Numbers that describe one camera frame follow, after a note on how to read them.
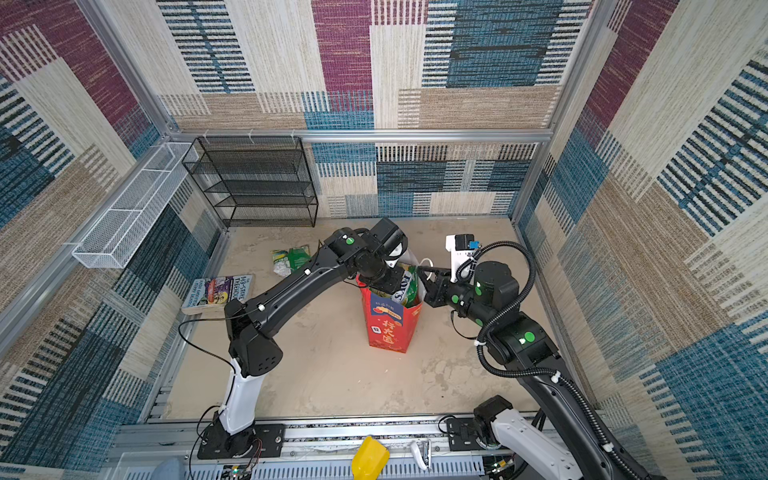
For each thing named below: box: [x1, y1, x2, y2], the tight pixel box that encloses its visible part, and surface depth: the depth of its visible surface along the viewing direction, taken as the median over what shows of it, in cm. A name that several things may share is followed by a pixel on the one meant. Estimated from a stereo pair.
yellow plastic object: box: [352, 436, 391, 480], surface depth 71 cm
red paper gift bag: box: [356, 274, 423, 354], surface depth 76 cm
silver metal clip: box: [410, 438, 432, 471], surface depth 72 cm
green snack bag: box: [271, 244, 311, 277], surface depth 107 cm
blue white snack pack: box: [182, 274, 253, 308], surface depth 101 cm
